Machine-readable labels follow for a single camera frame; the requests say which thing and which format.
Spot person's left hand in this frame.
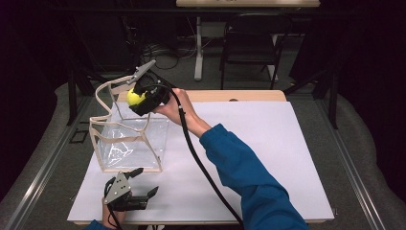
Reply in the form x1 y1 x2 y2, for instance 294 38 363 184
101 198 127 229

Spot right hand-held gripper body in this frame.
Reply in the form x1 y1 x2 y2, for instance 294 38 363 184
126 59 171 111

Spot yellow tennis ball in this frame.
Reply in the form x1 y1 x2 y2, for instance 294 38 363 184
126 88 148 107

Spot black chair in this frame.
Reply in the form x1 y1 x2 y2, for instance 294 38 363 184
219 12 293 90

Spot clear bag with beige trim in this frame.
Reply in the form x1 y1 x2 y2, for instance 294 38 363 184
88 75 170 173

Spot aluminium floor rail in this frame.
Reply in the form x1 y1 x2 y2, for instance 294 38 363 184
314 95 388 230
4 95 95 230

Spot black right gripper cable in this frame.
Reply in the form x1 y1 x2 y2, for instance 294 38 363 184
147 81 245 226

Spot white desk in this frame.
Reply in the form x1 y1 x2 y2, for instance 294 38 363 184
175 0 321 81

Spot person's right hand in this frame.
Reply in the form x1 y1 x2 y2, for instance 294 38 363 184
152 88 212 138

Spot white table mat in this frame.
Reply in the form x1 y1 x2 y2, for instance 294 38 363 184
67 101 335 222

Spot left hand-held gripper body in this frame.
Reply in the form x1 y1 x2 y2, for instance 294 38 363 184
103 171 149 212

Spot black metal stand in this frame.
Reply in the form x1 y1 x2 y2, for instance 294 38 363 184
66 63 80 127
329 71 340 130

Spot black floor cables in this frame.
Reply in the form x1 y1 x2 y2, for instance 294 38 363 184
140 39 199 71

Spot black square floor frame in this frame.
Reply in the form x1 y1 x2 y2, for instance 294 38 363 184
69 127 89 145

